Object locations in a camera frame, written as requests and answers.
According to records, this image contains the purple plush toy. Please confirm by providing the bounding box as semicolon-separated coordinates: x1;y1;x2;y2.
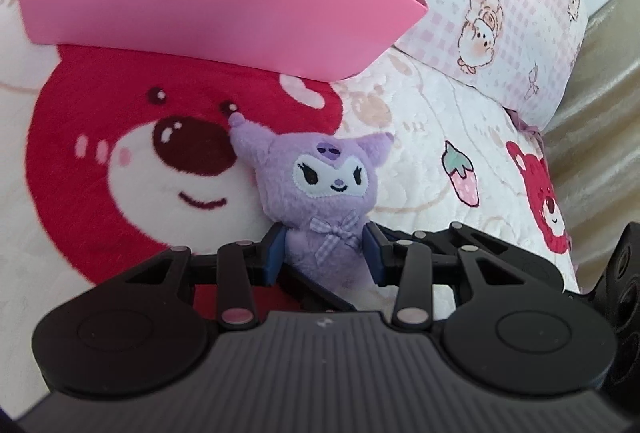
229;112;394;291

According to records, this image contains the white bear print blanket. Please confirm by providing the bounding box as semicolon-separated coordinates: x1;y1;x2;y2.
1;0;578;416

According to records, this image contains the pink checked pillow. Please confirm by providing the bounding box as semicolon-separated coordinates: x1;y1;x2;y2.
396;0;588;130

